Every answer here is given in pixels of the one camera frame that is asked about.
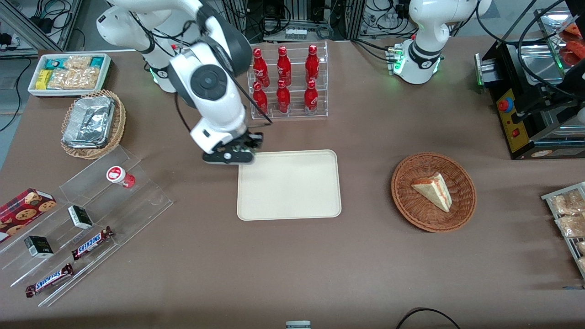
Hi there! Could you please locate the black looped cable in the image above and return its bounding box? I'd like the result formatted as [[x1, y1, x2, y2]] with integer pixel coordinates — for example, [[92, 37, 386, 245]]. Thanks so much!
[[395, 308, 461, 329]]

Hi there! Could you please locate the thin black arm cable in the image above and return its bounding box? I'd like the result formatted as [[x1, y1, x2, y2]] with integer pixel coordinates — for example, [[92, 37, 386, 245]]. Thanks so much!
[[226, 69, 274, 125]]

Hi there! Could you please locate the Snickers chocolate bar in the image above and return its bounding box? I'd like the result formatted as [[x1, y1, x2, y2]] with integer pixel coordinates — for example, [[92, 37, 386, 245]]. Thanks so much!
[[25, 263, 74, 298], [71, 226, 114, 261]]

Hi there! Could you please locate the red tartan cookie box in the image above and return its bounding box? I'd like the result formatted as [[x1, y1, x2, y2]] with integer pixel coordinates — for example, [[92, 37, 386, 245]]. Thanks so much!
[[0, 188, 57, 243]]

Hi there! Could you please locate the triangular sandwich slice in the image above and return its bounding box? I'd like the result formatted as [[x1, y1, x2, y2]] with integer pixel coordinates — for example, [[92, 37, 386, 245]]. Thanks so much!
[[410, 172, 453, 213]]

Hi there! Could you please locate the steel food tray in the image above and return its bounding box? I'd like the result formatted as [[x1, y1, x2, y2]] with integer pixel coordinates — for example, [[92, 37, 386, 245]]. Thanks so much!
[[534, 8, 585, 67]]

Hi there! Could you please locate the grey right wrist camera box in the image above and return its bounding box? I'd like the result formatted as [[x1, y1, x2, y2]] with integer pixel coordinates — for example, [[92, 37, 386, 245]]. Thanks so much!
[[202, 150, 255, 165]]

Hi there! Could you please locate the thick black cable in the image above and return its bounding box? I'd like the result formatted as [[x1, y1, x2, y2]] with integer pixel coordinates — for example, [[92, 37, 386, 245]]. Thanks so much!
[[516, 0, 585, 99]]

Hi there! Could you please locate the white plastic snack bin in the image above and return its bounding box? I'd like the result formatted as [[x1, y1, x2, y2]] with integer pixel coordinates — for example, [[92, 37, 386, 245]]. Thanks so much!
[[28, 53, 112, 98]]

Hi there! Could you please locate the grey wire rack tray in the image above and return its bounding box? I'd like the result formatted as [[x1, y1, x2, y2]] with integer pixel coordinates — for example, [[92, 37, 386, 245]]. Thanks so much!
[[541, 182, 585, 279]]

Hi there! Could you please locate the clear acrylic stepped stand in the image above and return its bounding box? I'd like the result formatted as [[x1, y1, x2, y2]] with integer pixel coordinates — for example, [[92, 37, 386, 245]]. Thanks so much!
[[0, 145, 174, 308]]

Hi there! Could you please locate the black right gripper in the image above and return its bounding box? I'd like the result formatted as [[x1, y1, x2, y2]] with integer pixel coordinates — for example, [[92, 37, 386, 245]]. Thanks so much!
[[219, 130, 264, 154]]

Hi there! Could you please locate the red cola bottle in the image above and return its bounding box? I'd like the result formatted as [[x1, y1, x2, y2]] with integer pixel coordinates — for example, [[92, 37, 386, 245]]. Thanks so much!
[[304, 80, 319, 115], [253, 82, 269, 116], [277, 46, 292, 86], [305, 44, 320, 84], [253, 48, 270, 88], [276, 80, 291, 114]]

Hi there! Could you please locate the small black carton box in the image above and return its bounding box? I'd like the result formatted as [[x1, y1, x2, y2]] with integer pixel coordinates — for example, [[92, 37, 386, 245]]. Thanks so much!
[[68, 205, 94, 230], [24, 236, 54, 259]]

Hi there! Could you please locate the light wicker basket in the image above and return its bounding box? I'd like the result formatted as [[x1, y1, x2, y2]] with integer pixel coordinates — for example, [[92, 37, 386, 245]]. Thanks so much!
[[61, 90, 127, 160]]

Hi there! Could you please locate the round brown wicker basket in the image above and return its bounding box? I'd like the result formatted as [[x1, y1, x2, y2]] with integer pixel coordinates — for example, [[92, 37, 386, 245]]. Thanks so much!
[[391, 152, 477, 233]]

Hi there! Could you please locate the clear acrylic bottle rack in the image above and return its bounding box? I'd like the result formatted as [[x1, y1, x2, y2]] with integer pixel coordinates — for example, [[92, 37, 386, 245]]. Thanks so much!
[[247, 40, 329, 120]]

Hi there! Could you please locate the black machine with yellow panel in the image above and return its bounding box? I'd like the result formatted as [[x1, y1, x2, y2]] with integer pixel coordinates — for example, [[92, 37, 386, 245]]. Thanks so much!
[[474, 41, 585, 160]]

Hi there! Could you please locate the clear cracker bag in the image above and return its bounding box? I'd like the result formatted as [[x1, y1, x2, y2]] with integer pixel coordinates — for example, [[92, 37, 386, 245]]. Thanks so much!
[[47, 68, 100, 90], [64, 55, 93, 70]]

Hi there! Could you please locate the silver foil packet stack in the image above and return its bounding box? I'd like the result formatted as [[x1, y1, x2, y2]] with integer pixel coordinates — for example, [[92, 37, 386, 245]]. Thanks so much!
[[62, 95, 116, 149]]

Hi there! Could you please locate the cream plastic tray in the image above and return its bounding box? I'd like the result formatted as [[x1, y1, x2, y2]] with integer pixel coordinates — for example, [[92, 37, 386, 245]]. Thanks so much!
[[237, 149, 342, 221]]

